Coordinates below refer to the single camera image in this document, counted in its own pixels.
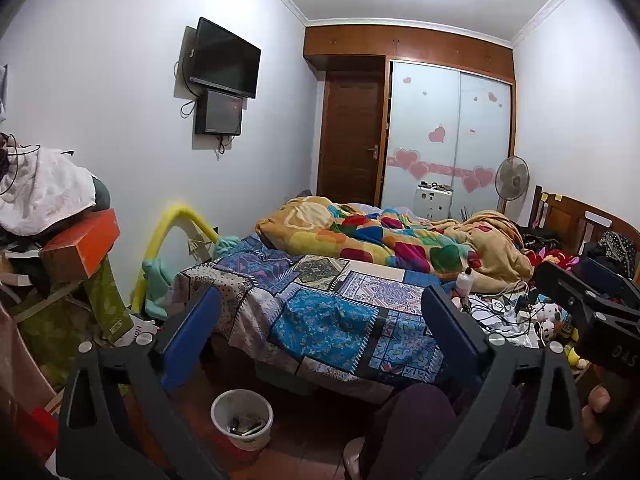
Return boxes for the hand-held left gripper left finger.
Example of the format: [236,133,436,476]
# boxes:
[56,287,236,480]

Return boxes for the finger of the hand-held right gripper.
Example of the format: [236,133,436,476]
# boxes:
[534,260,640,347]
[582,256,640,307]

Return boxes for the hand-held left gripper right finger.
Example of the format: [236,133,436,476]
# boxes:
[421,285,589,480]

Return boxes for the white plastic bin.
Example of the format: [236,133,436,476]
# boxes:
[210,389,274,452]

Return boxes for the person's right hand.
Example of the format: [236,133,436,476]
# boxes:
[580,387,614,447]

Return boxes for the spotted plush toy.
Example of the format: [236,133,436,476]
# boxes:
[537,302,564,344]

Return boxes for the black patterned cloth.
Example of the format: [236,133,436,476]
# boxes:
[585,230,639,269]

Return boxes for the red plush toy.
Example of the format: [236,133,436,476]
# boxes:
[530,249,581,272]

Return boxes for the white squeeze bottle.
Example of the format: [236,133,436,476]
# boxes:
[455,266,475,297]

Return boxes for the white cardboard box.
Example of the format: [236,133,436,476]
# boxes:
[115,322,162,349]

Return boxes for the teal cloth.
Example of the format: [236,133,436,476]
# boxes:
[141,235,242,322]

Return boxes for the wooden headboard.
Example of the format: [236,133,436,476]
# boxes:
[530,185,640,281]

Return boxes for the green patterned box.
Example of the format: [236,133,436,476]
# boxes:
[82,257,132,344]

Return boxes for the colourful patterned blanket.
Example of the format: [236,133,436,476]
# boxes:
[255,196,535,295]

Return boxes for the yellow foam tube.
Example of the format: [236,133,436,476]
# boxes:
[131,201,221,313]

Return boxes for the person's leg dark pants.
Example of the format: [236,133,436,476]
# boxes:
[342,384,459,480]

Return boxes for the white box with gadgets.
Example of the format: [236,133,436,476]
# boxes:
[415,182,454,221]

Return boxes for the patchwork bedsheet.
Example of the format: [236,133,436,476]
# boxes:
[165,237,501,387]

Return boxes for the orange box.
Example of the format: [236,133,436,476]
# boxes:
[40,209,122,286]

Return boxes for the standing fan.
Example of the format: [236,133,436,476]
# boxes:
[494,156,531,214]

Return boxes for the green patterned bag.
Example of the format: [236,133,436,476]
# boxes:
[12,285,103,396]

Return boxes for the grey-green cushion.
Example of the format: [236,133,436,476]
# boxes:
[92,177,112,209]

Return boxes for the white cloth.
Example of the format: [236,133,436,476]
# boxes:
[0,147,97,238]

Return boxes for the wardrobe with heart stickers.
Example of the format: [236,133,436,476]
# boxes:
[382,57,515,218]

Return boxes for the brown wooden door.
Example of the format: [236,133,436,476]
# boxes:
[322,71,386,206]

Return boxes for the wooden overhead cabinet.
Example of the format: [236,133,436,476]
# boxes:
[303,24,516,81]

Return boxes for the tangle of cables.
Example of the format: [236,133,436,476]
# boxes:
[462,285,547,347]

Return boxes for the small black wall monitor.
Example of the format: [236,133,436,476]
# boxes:
[195,89,245,137]

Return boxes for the black wall cable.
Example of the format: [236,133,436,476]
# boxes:
[175,60,199,119]

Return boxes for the wall-mounted black television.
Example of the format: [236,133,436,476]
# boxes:
[187,16,262,100]

